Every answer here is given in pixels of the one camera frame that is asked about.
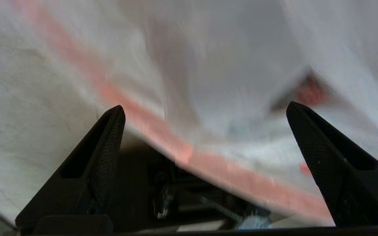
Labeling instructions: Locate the fresh white orange-printed bag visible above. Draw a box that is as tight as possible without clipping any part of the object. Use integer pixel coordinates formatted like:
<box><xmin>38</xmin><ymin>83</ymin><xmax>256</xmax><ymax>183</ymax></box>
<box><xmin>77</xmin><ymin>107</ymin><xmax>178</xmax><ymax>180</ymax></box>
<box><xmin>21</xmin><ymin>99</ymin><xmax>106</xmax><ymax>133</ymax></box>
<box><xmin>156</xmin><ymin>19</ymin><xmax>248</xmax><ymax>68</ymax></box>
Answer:
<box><xmin>9</xmin><ymin>0</ymin><xmax>378</xmax><ymax>226</ymax></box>

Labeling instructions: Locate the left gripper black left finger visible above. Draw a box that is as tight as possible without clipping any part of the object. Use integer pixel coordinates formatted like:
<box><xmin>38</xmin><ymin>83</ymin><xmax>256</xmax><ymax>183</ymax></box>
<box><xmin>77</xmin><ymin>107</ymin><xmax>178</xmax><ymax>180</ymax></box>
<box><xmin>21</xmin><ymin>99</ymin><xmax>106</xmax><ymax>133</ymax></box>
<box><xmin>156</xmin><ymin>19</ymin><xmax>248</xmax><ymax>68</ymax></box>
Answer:
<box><xmin>15</xmin><ymin>105</ymin><xmax>126</xmax><ymax>234</ymax></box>

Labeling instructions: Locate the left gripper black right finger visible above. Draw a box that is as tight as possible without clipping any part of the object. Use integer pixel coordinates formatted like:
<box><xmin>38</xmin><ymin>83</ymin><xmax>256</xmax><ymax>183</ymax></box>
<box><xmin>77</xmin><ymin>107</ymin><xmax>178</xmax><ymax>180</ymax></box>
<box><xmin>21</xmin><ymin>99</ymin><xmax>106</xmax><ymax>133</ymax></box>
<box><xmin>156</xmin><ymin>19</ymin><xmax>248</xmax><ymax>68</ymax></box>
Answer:
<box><xmin>286</xmin><ymin>102</ymin><xmax>378</xmax><ymax>226</ymax></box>

